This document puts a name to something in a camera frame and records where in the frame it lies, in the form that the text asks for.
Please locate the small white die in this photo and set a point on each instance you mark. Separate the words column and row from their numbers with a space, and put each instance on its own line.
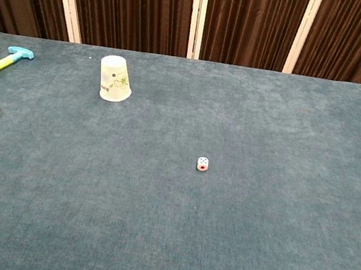
column 202, row 164

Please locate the blue table cloth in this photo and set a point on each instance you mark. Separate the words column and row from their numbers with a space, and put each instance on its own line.
column 171, row 192

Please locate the floral paper cup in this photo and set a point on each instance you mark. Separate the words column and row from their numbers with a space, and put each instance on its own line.
column 115, row 79

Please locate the brown pleated curtain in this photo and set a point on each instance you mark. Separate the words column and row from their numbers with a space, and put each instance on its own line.
column 136, row 3

